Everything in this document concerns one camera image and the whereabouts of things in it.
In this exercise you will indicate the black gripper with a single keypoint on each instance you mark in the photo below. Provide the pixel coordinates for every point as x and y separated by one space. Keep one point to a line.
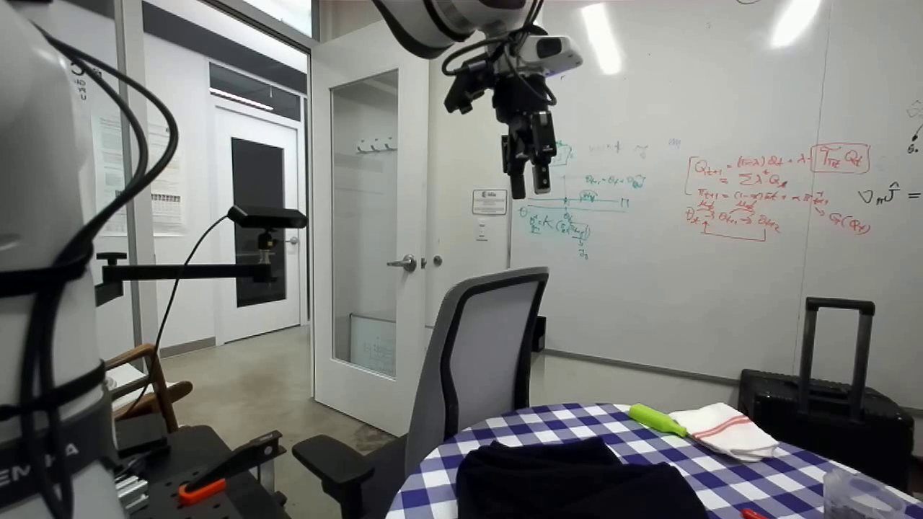
528 130

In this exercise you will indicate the black cloth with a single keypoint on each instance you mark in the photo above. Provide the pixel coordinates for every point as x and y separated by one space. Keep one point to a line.
579 485

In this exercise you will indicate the grey mesh office chair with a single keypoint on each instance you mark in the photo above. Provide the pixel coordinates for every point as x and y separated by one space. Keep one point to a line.
479 355

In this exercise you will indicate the wooden chair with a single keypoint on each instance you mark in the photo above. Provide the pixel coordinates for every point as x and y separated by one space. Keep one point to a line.
146 384

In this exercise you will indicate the white glass door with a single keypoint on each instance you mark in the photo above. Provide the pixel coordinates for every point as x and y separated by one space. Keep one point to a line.
370 240

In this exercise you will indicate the green plastic object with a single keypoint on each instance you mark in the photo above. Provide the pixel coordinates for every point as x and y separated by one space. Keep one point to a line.
658 419

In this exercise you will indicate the white towel red stripes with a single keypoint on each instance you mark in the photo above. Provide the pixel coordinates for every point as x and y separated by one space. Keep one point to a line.
726 430

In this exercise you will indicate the blue white checkered tablecloth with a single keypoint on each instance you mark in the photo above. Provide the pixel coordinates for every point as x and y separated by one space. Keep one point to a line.
759 476

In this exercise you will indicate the black suitcase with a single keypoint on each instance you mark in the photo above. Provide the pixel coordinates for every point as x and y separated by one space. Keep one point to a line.
825 413

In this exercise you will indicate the black cart orange clamps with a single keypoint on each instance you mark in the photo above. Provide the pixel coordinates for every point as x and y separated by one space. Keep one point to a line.
212 472

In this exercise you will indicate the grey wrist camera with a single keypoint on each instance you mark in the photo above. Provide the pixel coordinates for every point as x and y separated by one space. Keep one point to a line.
543 52

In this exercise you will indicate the black camera on stand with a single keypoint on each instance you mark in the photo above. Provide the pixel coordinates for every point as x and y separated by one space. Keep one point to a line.
260 218

